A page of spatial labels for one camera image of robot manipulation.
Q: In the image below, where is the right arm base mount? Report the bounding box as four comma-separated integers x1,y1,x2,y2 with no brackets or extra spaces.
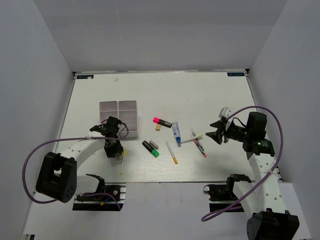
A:
203,174,252,213

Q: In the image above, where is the corner blue label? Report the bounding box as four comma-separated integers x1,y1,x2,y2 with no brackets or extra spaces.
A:
76,74,94,80
227,72,245,77

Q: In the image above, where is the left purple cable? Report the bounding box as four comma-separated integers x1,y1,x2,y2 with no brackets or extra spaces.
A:
22,119,130,205

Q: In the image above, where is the white left organizer box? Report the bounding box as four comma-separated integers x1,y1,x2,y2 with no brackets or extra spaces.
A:
99,101,122,138

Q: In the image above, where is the right corner blue label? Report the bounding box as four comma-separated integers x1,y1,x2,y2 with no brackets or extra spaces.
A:
227,72,245,77

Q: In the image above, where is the yellow capped white marker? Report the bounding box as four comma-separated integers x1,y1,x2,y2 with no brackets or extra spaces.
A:
165,142,178,165

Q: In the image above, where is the green black highlighter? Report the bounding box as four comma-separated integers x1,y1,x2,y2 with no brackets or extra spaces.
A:
142,140,160,158

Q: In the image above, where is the white right organizer box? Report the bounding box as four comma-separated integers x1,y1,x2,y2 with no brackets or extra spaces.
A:
118,100,139,139

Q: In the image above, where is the red orange pen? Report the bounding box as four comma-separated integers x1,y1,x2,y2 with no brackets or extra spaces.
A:
194,139,207,158

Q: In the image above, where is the white eraser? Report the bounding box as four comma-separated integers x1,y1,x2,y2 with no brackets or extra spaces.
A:
113,154,123,162

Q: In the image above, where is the clear glue bottle blue cap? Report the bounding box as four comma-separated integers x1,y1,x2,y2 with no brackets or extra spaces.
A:
172,121,181,147

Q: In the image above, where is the green clear pen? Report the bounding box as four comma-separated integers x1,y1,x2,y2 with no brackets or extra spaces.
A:
189,127,205,152

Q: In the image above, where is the pink black highlighter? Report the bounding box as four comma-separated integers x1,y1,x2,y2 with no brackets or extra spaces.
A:
152,117,172,128

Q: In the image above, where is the white pale yellow pen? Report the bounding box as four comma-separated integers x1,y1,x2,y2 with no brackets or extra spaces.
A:
180,135,203,144

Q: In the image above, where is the grey eraser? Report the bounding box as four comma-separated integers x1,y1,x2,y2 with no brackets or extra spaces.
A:
149,140,159,150

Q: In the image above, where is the yellow marker near left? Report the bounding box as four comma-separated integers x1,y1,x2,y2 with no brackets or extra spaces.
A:
120,150,127,175

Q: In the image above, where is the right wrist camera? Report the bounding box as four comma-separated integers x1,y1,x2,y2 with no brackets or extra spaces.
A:
218,106,232,120

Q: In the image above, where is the left corner blue label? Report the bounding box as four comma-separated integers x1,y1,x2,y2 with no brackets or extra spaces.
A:
76,74,94,80

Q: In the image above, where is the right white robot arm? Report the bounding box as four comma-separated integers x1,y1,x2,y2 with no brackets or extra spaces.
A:
203,107,300,240

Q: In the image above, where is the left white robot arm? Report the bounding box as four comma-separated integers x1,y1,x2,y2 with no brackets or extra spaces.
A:
35,116,129,203

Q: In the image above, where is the white organizer box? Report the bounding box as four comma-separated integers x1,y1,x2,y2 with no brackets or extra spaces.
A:
118,100,139,139
99,101,122,138

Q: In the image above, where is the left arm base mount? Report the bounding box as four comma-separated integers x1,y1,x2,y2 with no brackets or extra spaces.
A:
72,183,127,212

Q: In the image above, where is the beige eraser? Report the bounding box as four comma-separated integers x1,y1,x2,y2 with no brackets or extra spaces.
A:
155,124,161,131

